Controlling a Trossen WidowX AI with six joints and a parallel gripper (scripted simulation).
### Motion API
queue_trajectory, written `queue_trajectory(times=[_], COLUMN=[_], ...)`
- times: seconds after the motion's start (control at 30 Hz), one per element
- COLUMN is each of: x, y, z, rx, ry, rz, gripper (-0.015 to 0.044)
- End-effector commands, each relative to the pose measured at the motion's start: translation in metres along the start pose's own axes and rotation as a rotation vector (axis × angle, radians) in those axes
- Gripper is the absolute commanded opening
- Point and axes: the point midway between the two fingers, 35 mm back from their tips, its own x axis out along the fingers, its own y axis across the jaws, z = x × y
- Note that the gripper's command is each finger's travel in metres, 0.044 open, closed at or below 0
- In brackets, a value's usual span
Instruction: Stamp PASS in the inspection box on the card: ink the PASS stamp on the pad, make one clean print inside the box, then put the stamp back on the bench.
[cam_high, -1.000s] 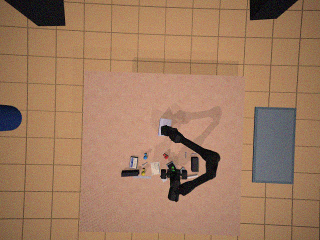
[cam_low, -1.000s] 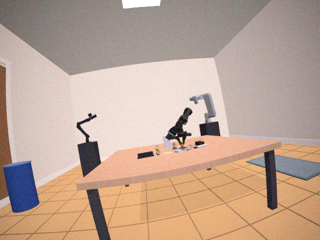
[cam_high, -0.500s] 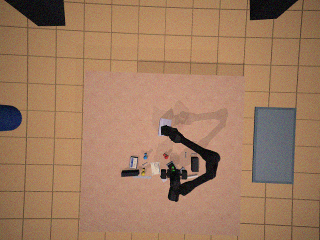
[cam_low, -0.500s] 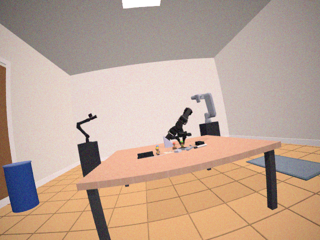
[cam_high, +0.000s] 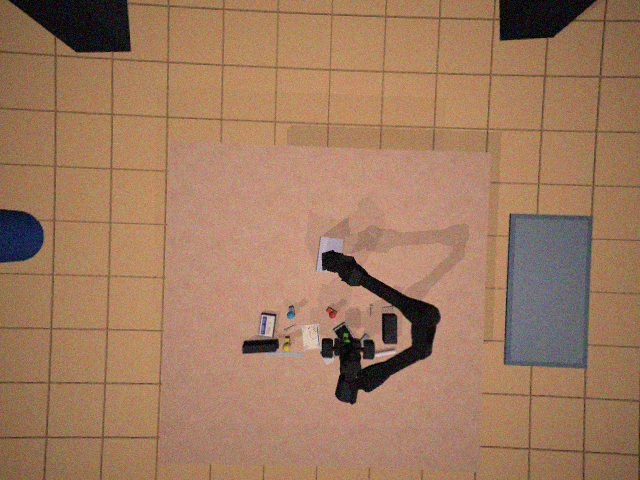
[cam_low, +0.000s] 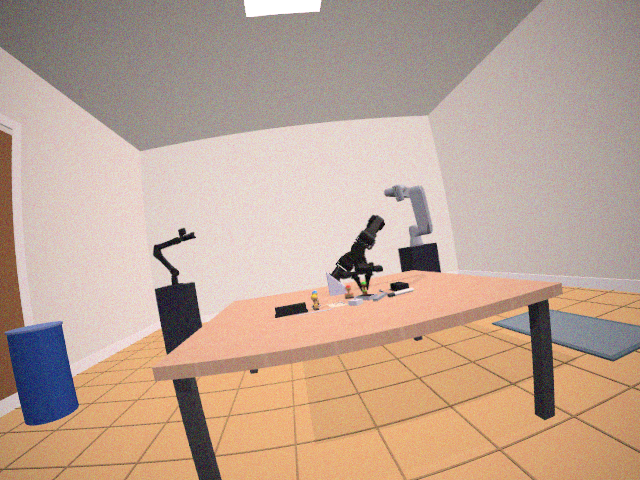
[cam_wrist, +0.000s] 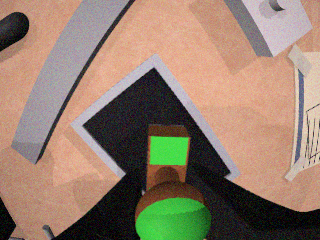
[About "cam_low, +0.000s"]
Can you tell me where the cream paper card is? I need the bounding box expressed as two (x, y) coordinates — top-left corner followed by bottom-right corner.
(326, 301), (349, 308)

